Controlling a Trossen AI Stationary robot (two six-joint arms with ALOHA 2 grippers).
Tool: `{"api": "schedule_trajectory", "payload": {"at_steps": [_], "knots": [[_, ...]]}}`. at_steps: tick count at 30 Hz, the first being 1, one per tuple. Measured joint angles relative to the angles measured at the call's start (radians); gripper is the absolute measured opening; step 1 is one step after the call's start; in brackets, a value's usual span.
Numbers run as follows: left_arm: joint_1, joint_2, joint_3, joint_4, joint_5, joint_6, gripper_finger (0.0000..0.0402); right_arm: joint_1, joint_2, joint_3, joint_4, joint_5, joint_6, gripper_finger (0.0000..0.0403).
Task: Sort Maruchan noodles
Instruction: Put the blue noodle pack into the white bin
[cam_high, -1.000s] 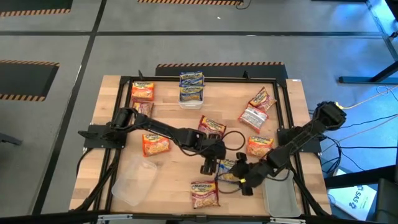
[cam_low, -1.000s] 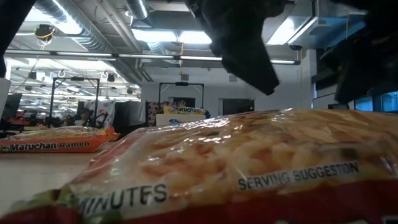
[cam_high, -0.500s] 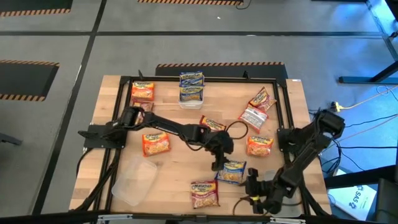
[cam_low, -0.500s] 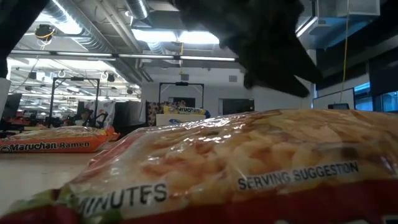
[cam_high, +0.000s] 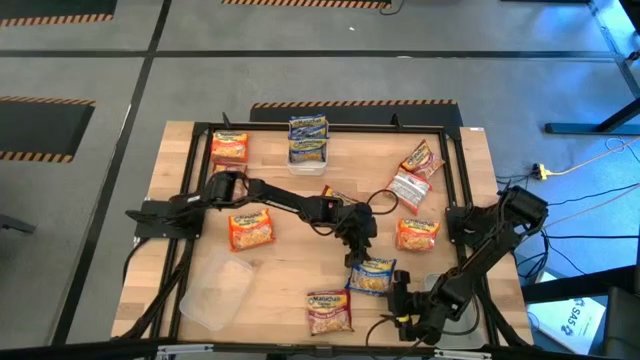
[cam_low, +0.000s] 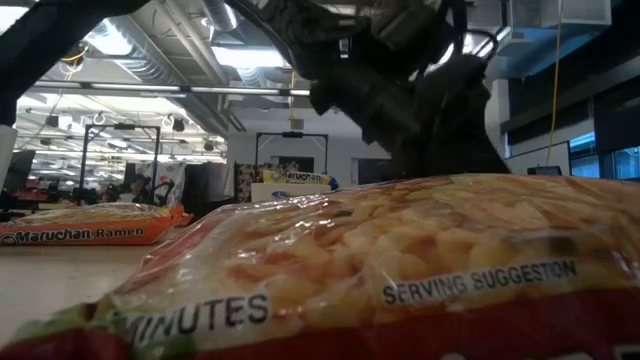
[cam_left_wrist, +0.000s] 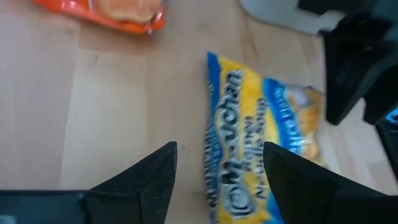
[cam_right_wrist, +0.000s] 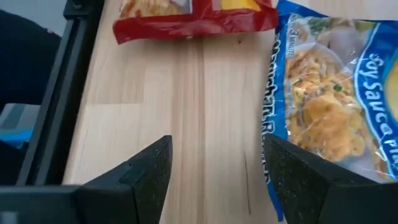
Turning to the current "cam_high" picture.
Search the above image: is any orange Maruchan ramen packet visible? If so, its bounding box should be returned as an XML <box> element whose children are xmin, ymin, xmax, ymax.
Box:
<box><xmin>209</xmin><ymin>129</ymin><xmax>250</xmax><ymax>165</ymax></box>
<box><xmin>395</xmin><ymin>217</ymin><xmax>442</xmax><ymax>253</ymax></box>
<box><xmin>227</xmin><ymin>208</ymin><xmax>276</xmax><ymax>253</ymax></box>
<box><xmin>384</xmin><ymin>168</ymin><xmax>433</xmax><ymax>215</ymax></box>

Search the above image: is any white bin with blue sticker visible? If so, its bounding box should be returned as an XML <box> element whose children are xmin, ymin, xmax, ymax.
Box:
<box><xmin>285</xmin><ymin>134</ymin><xmax>330</xmax><ymax>177</ymax></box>

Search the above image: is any black cable bundle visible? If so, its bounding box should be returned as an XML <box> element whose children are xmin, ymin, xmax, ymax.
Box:
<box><xmin>119</xmin><ymin>238</ymin><xmax>194</xmax><ymax>341</ymax></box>
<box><xmin>469</xmin><ymin>279</ymin><xmax>531</xmax><ymax>349</ymax></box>

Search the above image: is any black desk frame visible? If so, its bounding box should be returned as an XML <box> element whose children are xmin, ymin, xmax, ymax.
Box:
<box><xmin>543</xmin><ymin>0</ymin><xmax>640</xmax><ymax>136</ymax></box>

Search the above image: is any black chair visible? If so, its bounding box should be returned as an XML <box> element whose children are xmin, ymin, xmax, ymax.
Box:
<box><xmin>602</xmin><ymin>285</ymin><xmax>640</xmax><ymax>360</ymax></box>

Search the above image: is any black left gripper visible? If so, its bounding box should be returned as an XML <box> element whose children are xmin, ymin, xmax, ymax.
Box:
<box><xmin>342</xmin><ymin>202</ymin><xmax>380</xmax><ymax>269</ymax></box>

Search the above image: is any black front frame beam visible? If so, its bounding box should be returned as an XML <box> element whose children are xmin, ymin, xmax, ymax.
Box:
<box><xmin>0</xmin><ymin>338</ymin><xmax>640</xmax><ymax>360</ymax></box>

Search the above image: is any black stand foot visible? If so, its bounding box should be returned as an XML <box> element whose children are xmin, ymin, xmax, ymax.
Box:
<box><xmin>0</xmin><ymin>213</ymin><xmax>37</xmax><ymax>235</ymax></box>

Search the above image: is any black floor beam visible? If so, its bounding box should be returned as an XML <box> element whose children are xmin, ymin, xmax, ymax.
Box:
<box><xmin>519</xmin><ymin>264</ymin><xmax>640</xmax><ymax>305</ymax></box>

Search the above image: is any white plastic bin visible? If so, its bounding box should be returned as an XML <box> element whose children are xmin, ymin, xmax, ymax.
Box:
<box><xmin>178</xmin><ymin>248</ymin><xmax>256</xmax><ymax>333</ymax></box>
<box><xmin>421</xmin><ymin>271</ymin><xmax>487</xmax><ymax>351</ymax></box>

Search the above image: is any white printed box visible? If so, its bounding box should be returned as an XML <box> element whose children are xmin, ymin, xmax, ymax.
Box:
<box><xmin>525</xmin><ymin>295</ymin><xmax>607</xmax><ymax>357</ymax></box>

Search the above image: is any black camera cable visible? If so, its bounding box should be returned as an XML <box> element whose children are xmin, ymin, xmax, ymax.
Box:
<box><xmin>366</xmin><ymin>187</ymin><xmax>400</xmax><ymax>217</ymax></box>

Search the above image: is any dark red Maruchan ramen packet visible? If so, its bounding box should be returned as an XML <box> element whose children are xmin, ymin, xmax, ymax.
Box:
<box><xmin>305</xmin><ymin>288</ymin><xmax>355</xmax><ymax>336</ymax></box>

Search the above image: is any black hazard-striped floor mat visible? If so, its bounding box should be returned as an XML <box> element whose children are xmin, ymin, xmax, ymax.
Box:
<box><xmin>0</xmin><ymin>0</ymin><xmax>119</xmax><ymax>29</ymax></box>
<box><xmin>249</xmin><ymin>98</ymin><xmax>465</xmax><ymax>129</ymax></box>
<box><xmin>221</xmin><ymin>0</ymin><xmax>394</xmax><ymax>10</ymax></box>
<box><xmin>0</xmin><ymin>96</ymin><xmax>96</xmax><ymax>164</ymax></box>

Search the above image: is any black aluminium table frame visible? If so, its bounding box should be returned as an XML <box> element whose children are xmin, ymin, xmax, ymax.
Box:
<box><xmin>112</xmin><ymin>121</ymin><xmax>534</xmax><ymax>351</ymax></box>

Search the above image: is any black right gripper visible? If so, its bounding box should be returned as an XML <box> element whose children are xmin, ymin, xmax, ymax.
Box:
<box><xmin>387</xmin><ymin>269</ymin><xmax>444</xmax><ymax>346</ymax></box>

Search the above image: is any silver aluminium bracket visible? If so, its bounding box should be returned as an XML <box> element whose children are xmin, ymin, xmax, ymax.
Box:
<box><xmin>433</xmin><ymin>348</ymin><xmax>494</xmax><ymax>360</ymax></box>
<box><xmin>156</xmin><ymin>342</ymin><xmax>215</xmax><ymax>359</ymax></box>

